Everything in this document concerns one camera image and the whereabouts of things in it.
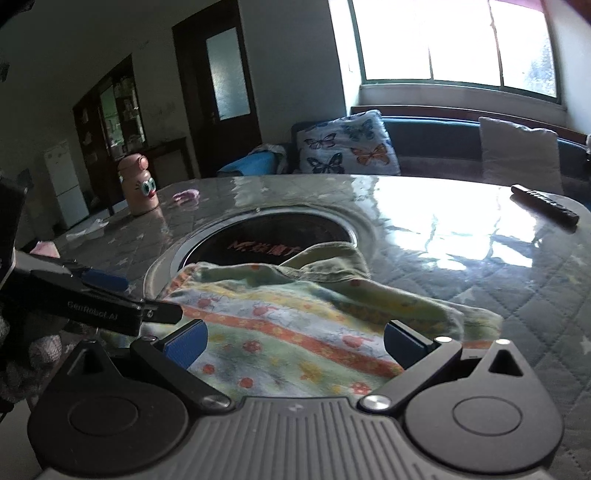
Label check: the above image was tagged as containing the dark wooden display cabinet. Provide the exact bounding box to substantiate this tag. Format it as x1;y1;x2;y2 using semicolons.
72;56;147;211

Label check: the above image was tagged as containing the pink cartoon thermos bottle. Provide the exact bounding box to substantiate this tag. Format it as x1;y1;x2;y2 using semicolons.
118;153;159;216

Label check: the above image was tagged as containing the floral patterned child garment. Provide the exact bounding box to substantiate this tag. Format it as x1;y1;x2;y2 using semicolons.
160;242;503;400

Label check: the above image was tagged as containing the white refrigerator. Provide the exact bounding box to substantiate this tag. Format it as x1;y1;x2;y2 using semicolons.
44;140;89;229

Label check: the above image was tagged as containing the butterfly print pillow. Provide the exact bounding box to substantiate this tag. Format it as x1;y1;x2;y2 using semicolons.
297;110;401;176

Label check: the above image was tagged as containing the pink tissue pack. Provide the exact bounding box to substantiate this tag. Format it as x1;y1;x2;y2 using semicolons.
30;241;60;258

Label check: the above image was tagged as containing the blue bag on sofa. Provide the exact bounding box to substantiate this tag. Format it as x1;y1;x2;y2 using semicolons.
217;144;288;177

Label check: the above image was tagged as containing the black induction cooktop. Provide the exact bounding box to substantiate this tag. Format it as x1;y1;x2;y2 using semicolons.
142;204;375;298

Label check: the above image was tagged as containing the white crumpled tissue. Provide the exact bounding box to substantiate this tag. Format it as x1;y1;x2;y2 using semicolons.
66;219;109;243

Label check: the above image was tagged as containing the grey cushion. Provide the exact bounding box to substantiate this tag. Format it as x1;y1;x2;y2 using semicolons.
479;117;564;194

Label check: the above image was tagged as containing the grey quilted star tablecloth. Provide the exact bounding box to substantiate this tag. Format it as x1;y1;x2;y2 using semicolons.
57;175;590;479

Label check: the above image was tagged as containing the dark door with glass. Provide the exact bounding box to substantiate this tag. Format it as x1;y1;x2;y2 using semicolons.
172;1;262;178

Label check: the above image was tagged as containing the dark blue sofa bench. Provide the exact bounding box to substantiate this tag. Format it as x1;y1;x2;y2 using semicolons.
287;106;590;206

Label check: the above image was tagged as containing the black remote control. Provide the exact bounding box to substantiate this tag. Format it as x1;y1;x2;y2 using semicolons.
511;184;580;228

